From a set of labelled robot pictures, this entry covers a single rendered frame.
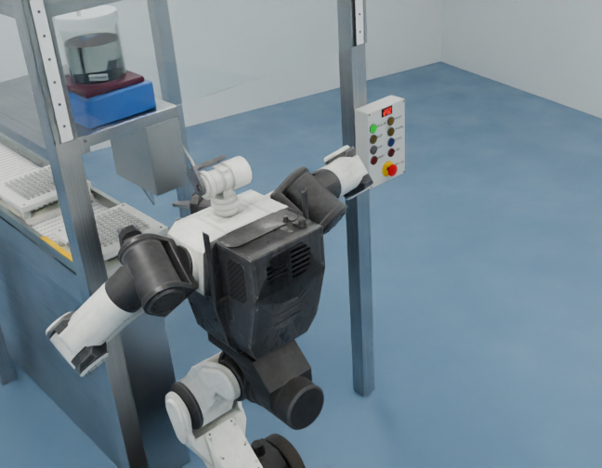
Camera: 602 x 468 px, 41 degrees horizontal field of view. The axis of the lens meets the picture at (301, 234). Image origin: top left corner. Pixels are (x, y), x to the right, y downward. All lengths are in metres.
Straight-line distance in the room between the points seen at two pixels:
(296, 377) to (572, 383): 1.61
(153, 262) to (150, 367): 1.02
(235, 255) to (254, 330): 0.18
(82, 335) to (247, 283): 0.37
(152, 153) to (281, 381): 0.72
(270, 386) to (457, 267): 2.18
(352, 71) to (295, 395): 1.08
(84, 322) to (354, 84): 1.19
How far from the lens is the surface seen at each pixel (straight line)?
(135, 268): 1.66
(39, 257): 2.59
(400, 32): 6.55
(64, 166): 1.99
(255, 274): 1.61
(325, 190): 1.88
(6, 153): 3.31
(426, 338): 3.42
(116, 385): 2.32
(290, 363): 1.88
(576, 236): 4.23
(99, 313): 1.72
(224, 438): 2.32
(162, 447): 2.84
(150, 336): 2.58
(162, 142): 2.18
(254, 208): 1.78
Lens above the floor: 2.04
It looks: 29 degrees down
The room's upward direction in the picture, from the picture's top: 4 degrees counter-clockwise
